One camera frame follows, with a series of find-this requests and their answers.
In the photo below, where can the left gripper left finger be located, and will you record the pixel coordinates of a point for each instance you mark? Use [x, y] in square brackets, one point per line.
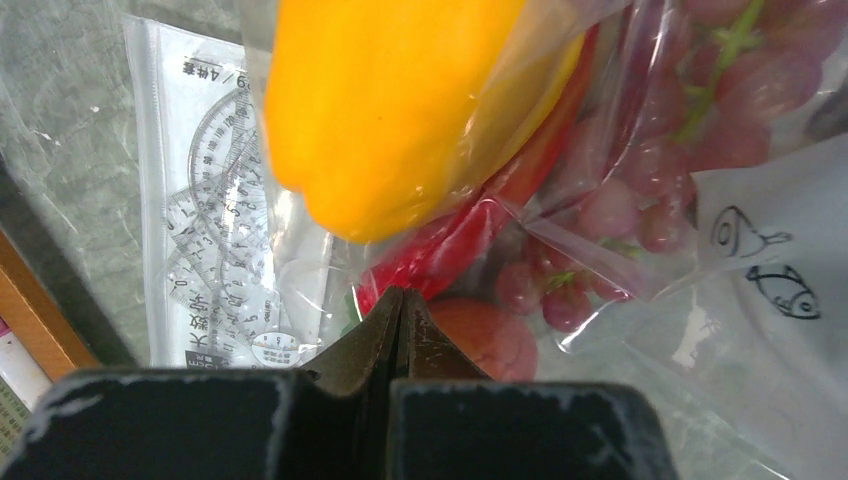
[323, 420]

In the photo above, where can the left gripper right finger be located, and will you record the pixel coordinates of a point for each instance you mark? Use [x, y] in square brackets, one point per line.
[450, 420]

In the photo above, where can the clear zip top bag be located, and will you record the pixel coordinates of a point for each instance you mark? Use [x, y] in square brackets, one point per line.
[768, 287]

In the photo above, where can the yellow fake bell pepper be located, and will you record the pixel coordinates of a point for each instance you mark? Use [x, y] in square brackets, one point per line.
[383, 114]

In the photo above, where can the red fake grape bunch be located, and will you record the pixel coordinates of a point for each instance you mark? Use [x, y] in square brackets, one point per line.
[694, 87]

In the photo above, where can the fake peach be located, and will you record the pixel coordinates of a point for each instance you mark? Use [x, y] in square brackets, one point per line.
[496, 341]

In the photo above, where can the white blister pack card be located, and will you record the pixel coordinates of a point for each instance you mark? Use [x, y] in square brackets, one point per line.
[235, 275]

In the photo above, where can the white tape dispenser pack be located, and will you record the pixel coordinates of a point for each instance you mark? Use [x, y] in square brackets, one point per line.
[23, 383]

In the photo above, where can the orange wooden rack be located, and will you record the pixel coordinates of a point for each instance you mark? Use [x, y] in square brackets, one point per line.
[30, 312]

